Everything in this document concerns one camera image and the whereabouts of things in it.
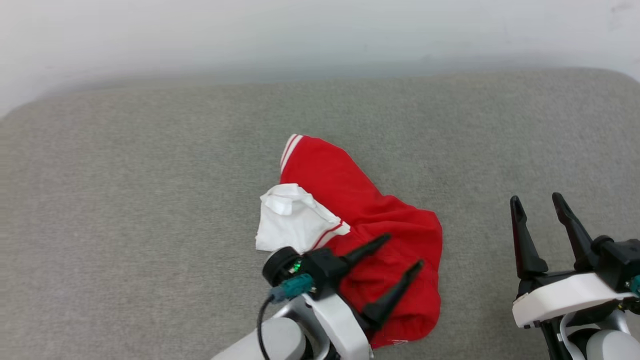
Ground thin black cable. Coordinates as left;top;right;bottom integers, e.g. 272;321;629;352
256;294;276;360

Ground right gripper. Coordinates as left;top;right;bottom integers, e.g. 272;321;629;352
509;192;632;329

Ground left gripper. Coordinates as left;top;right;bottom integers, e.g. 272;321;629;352
299;232;425;360

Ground red and white basketball jersey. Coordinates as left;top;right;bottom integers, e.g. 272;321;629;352
255;133;444;349

